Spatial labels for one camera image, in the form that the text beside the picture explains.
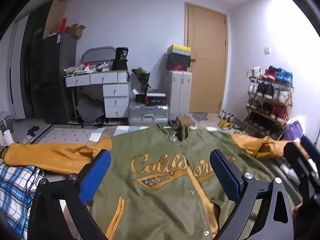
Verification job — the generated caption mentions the dark grey refrigerator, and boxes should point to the dark grey refrigerator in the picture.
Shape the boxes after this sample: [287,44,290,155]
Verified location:
[32,32,77,124]

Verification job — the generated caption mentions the red and black shoe box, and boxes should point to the red and black shoe box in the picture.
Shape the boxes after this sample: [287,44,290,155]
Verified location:
[144,92,167,106]

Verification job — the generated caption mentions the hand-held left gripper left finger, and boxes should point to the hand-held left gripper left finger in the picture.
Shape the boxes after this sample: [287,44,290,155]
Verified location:
[26,149,112,240]

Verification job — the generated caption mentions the blue plaid cloth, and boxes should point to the blue plaid cloth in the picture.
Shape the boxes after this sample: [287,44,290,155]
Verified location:
[0,162,45,240]

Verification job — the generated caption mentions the silver suitcase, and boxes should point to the silver suitcase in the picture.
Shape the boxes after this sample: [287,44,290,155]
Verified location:
[128,99,170,127]

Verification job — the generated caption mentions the purple bag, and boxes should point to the purple bag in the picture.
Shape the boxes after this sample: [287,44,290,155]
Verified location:
[284,120,307,142]

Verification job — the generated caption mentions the white and yellow sneakers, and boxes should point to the white and yellow sneakers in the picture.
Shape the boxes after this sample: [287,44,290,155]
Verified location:
[218,110,244,130]

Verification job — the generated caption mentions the grey bag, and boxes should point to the grey bag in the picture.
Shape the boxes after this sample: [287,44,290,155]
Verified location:
[76,94,105,124]

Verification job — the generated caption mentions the white upright suitcase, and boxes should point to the white upright suitcase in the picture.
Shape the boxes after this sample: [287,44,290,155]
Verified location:
[166,70,193,123]

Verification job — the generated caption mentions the grey rounded chair back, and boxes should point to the grey rounded chair back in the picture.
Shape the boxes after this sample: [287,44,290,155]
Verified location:
[81,46,117,65]

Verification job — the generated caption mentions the dark wrapped flower bouquet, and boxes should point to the dark wrapped flower bouquet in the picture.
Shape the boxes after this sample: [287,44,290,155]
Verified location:
[131,67,151,93]

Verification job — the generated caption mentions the white desk with drawers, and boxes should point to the white desk with drawers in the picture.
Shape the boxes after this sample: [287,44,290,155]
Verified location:
[65,70,132,118]

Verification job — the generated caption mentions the yellow lid shoe box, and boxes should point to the yellow lid shoe box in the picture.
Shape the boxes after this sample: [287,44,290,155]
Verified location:
[167,44,192,55]

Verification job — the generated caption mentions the large flat cardboard sheet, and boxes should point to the large flat cardboard sheet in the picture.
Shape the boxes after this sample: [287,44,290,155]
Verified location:
[43,0,67,40]

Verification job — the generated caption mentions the wooden door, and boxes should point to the wooden door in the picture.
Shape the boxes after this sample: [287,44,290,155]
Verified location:
[184,2,228,114]

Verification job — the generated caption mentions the shoe rack with shoes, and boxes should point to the shoe rack with shoes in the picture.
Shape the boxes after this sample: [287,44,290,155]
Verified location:
[246,65,293,137]

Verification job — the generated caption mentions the black shoe box red logo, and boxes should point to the black shoe box red logo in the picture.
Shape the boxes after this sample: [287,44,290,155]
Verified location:
[167,64,190,72]

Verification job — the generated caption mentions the green and yellow varsity jacket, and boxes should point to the green and yellow varsity jacket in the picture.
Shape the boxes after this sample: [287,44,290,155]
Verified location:
[0,124,304,240]

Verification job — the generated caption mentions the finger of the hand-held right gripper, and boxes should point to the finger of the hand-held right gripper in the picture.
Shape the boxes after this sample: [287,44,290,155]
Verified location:
[301,136,320,162]
[284,142,315,188]

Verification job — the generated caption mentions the open cardboard box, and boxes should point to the open cardboard box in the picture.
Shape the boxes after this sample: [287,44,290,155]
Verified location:
[65,24,86,38]

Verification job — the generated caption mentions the black wardrobe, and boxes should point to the black wardrobe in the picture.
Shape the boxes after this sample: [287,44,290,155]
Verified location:
[20,6,54,119]

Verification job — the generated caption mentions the small black box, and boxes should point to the small black box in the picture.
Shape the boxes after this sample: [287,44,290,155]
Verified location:
[132,90,147,103]

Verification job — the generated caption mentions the dotted floor rug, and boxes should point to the dotted floor rug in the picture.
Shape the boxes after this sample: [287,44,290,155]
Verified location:
[32,124,115,144]

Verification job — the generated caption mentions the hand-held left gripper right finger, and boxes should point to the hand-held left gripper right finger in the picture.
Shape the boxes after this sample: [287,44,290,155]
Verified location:
[209,149,294,240]

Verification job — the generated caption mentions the pile of desk clutter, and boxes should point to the pile of desk clutter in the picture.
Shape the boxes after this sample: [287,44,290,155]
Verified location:
[64,62,112,77]

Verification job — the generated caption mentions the small cardboard box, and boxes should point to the small cardboard box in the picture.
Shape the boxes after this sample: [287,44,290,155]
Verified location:
[176,116,195,128]

